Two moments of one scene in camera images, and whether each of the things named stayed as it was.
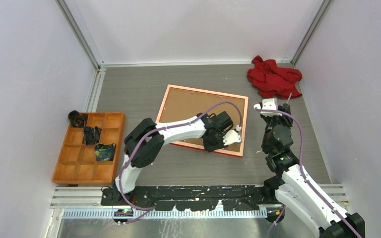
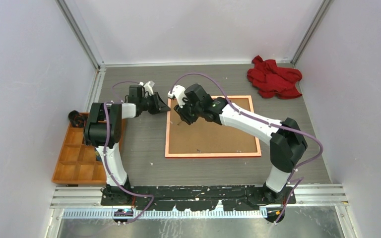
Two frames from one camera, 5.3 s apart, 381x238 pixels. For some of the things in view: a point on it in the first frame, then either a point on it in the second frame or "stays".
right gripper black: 286,119 -> 182,112
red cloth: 271,81 stays
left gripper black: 210,148 -> 159,106
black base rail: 192,198 stays
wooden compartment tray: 77,163 stays
